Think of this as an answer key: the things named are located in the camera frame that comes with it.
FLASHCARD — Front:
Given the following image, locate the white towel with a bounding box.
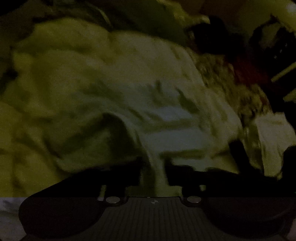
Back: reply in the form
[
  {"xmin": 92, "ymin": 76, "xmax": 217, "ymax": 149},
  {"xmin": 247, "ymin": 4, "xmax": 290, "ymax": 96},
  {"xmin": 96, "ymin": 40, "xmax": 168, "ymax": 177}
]
[{"xmin": 242, "ymin": 113, "xmax": 295, "ymax": 177}]

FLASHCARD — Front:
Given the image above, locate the white printed garment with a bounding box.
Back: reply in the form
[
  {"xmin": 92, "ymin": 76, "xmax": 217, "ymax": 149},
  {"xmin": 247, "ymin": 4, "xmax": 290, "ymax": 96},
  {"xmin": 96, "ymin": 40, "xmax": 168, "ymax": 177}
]
[{"xmin": 107, "ymin": 79, "xmax": 242, "ymax": 197}]

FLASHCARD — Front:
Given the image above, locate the monkey print cloth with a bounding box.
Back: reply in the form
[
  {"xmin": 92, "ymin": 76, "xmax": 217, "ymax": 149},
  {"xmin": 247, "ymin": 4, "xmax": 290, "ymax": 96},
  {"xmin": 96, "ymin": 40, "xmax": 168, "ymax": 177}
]
[{"xmin": 186, "ymin": 48, "xmax": 272, "ymax": 126}]

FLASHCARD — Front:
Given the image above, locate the cream printed duvet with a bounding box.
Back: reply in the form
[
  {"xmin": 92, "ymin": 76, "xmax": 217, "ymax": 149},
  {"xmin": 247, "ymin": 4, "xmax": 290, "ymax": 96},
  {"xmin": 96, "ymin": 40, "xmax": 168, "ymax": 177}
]
[{"xmin": 1, "ymin": 18, "xmax": 203, "ymax": 197}]

